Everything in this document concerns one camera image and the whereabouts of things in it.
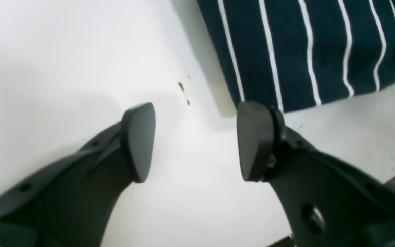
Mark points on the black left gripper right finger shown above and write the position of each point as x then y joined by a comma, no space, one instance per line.
327,202

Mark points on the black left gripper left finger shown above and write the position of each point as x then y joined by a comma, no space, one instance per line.
69,202

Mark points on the navy white striped T-shirt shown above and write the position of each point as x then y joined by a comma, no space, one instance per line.
298,54

